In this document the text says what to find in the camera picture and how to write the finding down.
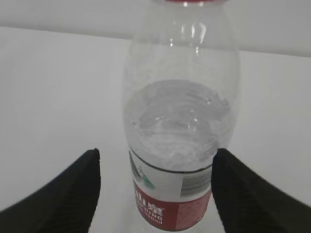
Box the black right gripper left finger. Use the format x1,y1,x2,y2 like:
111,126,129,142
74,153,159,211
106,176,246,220
0,149,101,233

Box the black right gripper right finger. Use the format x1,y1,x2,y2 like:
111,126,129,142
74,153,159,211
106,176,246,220
211,149,311,233

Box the Nongfu Spring water bottle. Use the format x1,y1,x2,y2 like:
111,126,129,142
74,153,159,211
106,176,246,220
122,0,241,233

